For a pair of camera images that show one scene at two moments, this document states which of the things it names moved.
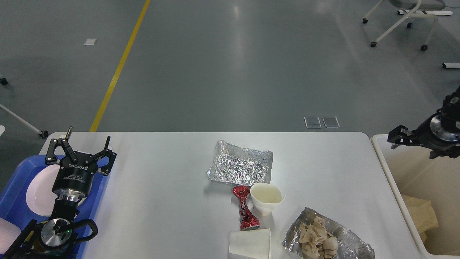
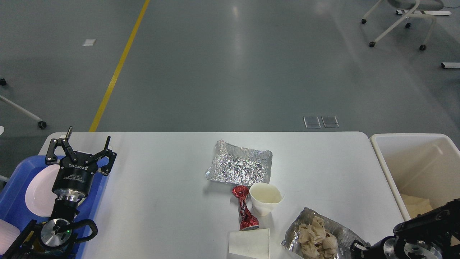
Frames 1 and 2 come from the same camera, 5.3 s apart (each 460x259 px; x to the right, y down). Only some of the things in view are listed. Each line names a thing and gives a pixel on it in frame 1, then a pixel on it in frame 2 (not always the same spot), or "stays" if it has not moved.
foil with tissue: [311, 236] stays
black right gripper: [431, 134] -> [386, 248]
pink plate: [40, 197] stays
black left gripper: [73, 180] stays
